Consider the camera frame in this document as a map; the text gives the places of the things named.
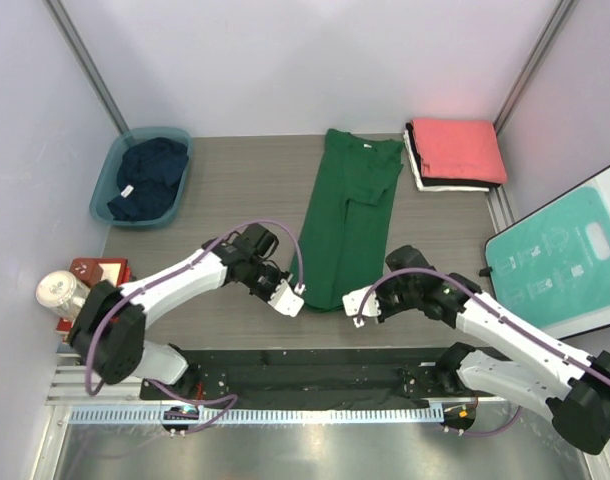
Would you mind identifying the small dark red box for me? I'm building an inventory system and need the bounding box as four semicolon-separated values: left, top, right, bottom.
69;257;104;288

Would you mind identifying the folded red t shirt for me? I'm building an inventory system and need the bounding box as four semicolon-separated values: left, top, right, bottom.
410;118;508;185

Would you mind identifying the clear plastic jar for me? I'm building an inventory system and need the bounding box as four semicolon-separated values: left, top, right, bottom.
35;270;90;321

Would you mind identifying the green t shirt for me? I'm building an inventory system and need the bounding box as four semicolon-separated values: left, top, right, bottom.
299;129;404;312

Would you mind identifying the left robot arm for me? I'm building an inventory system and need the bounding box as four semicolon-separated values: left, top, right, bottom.
67;220;306;399

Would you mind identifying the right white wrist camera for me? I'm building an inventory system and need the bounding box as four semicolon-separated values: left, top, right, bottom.
342;286;381;328

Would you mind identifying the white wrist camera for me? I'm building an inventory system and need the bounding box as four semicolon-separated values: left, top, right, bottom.
268;279;305;318
342;286;381;328

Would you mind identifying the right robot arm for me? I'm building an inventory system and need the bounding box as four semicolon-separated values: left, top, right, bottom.
374;245;610;455

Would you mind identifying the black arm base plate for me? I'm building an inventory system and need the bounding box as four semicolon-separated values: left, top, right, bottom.
139;348;497;401

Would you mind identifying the blue plastic basket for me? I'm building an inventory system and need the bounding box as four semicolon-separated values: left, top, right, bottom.
89;127;194;229

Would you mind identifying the teal folding board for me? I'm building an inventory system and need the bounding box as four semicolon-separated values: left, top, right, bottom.
484;166;610;339

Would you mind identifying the navy blue t shirt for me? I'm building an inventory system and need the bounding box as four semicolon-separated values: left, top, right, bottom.
107;137;189;222

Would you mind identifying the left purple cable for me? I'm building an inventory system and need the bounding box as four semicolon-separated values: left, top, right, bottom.
84;219;309;435

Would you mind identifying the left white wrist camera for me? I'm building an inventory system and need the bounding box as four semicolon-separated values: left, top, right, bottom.
268;279;305;318

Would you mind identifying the aluminium rail frame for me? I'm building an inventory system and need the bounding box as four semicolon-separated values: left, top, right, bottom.
45;362;595;407

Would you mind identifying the stack of red books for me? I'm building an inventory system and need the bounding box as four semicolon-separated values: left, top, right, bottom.
56;258;135;359

